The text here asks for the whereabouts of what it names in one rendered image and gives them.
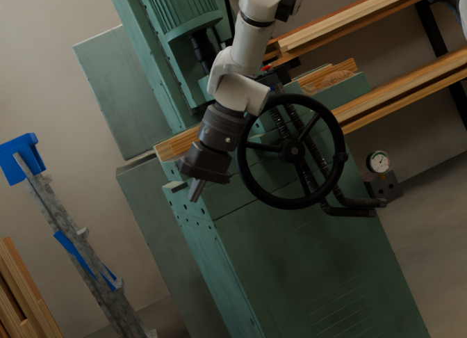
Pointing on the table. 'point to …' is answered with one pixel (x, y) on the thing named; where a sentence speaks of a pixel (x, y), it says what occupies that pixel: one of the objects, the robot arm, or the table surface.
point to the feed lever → (228, 17)
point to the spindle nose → (203, 49)
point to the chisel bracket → (205, 87)
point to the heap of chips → (336, 78)
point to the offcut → (308, 89)
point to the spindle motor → (183, 10)
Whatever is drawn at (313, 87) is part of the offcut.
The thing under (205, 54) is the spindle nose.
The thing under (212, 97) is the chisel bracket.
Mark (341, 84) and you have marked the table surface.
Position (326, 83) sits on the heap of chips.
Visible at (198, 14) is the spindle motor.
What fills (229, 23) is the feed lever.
